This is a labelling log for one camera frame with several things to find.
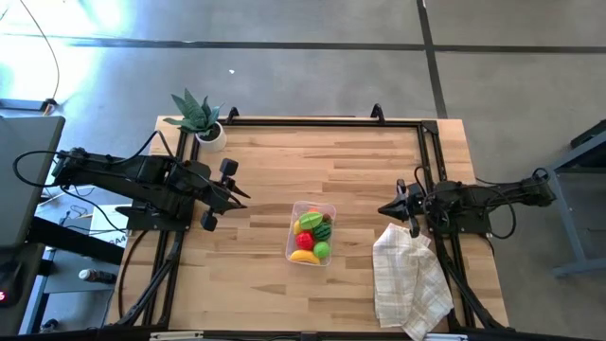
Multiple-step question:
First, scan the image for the green toy starfruit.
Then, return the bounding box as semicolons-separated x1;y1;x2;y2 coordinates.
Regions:
298;211;325;231

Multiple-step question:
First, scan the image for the white checked dish towel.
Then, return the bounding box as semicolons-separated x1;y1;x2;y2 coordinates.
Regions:
371;223;455;341

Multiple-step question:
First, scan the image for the yellow toy banana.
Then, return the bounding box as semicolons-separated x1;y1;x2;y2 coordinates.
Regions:
289;249;322;265

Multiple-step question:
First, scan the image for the black desk beam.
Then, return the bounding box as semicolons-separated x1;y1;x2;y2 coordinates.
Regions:
27;215;125;266

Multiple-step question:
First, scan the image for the black aluminium table frame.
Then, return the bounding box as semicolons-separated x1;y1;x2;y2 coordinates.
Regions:
106;103;511;335

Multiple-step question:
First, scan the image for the clear plastic tupperware container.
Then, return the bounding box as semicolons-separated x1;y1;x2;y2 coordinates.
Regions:
284;200;338;268

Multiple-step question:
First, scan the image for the thin hanging cable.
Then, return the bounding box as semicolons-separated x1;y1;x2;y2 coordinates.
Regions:
18;0;62;103

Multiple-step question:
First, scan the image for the white paper sheet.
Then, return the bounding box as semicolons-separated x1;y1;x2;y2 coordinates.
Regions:
88;204;133;247

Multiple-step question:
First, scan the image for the green striped toy watermelon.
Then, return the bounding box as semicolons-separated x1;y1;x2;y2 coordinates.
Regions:
312;222;333;242

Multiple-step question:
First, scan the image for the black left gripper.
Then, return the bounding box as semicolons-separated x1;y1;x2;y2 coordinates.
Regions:
199;157;251;233

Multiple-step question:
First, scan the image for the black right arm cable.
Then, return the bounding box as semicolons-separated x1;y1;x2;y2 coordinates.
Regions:
414;165;518;241

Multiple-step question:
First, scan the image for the blue-grey metal table frame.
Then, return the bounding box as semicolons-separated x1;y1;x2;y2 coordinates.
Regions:
544;117;606;278

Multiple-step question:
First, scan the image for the grey power box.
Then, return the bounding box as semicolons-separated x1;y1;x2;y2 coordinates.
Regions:
0;98;59;117

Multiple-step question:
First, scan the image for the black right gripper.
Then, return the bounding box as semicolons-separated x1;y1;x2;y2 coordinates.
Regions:
377;178;430;239

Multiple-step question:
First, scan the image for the black computer tower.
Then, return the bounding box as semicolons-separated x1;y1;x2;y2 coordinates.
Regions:
0;243;46;335

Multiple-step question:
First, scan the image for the grey shelf board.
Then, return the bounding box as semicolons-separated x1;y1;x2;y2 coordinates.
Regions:
43;248;119;296

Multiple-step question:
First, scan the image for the dark bottle with white cap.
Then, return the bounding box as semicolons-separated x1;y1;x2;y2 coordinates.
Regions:
78;268;117;285

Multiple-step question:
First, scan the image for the red toy apple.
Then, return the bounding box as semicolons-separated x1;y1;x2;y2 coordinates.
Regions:
294;230;316;252

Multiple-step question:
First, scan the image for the grey desk top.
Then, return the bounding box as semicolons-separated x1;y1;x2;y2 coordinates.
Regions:
0;115;66;250

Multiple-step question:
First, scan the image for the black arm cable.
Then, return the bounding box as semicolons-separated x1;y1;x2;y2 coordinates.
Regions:
414;165;518;241
12;130;177;190

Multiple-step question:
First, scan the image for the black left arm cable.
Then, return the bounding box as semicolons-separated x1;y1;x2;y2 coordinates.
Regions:
12;130;177;190

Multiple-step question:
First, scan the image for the green plant in white pot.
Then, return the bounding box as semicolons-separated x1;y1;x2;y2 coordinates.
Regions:
163;88;228;153

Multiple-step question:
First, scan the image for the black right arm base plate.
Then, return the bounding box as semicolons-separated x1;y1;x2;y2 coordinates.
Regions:
423;193;494;237

